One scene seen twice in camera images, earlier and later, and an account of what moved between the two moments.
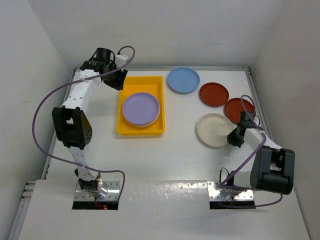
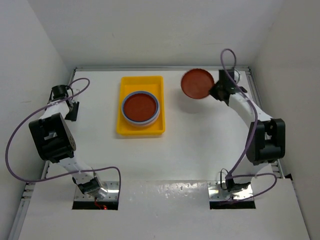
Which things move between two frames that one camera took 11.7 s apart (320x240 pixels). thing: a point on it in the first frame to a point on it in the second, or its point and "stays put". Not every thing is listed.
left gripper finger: (116, 79) to (72, 115)
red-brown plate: (213, 94) to (140, 107)
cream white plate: (212, 129) to (142, 125)
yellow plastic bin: (153, 85) stays put
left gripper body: (111, 67) to (72, 101)
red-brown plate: (234, 106) to (197, 83)
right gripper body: (234, 140) to (215, 91)
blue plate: (183, 80) to (144, 122)
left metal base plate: (113, 192) stays put
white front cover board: (158, 210) stays put
